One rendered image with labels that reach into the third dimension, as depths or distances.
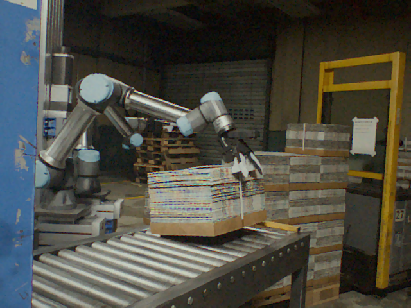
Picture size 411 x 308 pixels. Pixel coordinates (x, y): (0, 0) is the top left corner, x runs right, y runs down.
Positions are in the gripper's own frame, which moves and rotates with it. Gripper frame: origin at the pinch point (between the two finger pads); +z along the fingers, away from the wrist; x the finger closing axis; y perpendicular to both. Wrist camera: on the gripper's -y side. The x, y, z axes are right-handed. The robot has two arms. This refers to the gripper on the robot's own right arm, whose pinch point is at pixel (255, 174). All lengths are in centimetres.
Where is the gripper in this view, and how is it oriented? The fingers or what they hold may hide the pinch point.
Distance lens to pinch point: 148.8
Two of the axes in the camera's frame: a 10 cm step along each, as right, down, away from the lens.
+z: 4.3, 8.6, -2.7
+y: -6.9, 5.1, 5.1
